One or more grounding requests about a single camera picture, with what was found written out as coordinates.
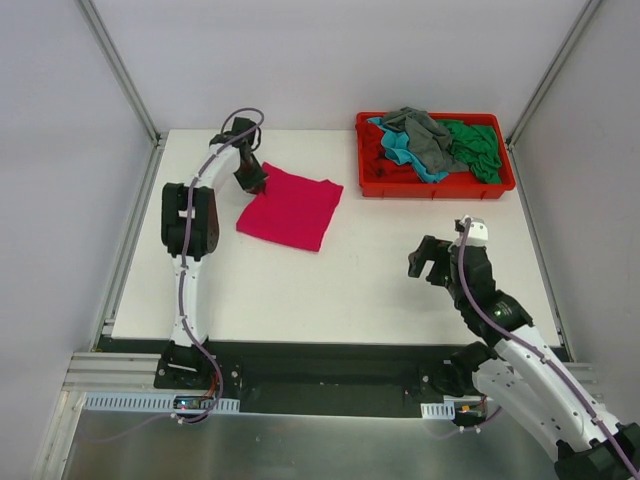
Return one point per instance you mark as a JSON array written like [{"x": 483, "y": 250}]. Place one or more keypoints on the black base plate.
[{"x": 349, "y": 380}]

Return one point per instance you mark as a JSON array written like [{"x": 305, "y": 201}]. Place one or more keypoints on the white cable duct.
[
  {"x": 158, "y": 403},
  {"x": 444, "y": 410}
]

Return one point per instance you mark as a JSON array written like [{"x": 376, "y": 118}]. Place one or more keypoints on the grey t shirt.
[{"x": 426, "y": 139}]

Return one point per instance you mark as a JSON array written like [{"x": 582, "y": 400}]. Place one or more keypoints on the red t shirt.
[{"x": 377, "y": 167}]

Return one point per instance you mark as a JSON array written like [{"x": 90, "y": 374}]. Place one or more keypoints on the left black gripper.
[{"x": 252, "y": 179}]

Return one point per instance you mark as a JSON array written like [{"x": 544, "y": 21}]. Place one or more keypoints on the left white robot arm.
[{"x": 189, "y": 219}]

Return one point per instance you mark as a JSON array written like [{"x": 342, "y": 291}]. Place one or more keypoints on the red plastic bin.
[{"x": 462, "y": 185}]

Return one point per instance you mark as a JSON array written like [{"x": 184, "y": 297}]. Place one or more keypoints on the left aluminium frame post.
[{"x": 108, "y": 48}]

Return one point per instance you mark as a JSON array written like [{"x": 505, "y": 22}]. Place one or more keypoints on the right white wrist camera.
[{"x": 473, "y": 229}]

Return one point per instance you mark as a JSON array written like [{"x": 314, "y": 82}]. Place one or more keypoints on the right white cable duct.
[{"x": 444, "y": 410}]

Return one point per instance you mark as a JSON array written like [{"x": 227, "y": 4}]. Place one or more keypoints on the green t shirt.
[{"x": 477, "y": 147}]

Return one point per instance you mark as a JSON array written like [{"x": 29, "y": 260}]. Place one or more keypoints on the aluminium frame post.
[
  {"x": 108, "y": 48},
  {"x": 576, "y": 32}
]

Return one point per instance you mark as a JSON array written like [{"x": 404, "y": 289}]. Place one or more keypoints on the right aluminium frame post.
[{"x": 576, "y": 32}]

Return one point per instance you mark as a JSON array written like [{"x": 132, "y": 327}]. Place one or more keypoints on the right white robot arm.
[{"x": 511, "y": 364}]

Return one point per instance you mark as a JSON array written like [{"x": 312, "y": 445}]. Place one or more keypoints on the magenta t shirt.
[{"x": 293, "y": 211}]

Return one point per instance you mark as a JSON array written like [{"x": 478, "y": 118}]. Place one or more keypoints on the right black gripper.
[{"x": 437, "y": 263}]

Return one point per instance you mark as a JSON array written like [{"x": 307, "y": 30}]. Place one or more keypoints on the teal t shirt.
[{"x": 396, "y": 149}]

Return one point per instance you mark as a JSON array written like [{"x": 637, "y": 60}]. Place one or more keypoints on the left white cable duct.
[{"x": 158, "y": 403}]

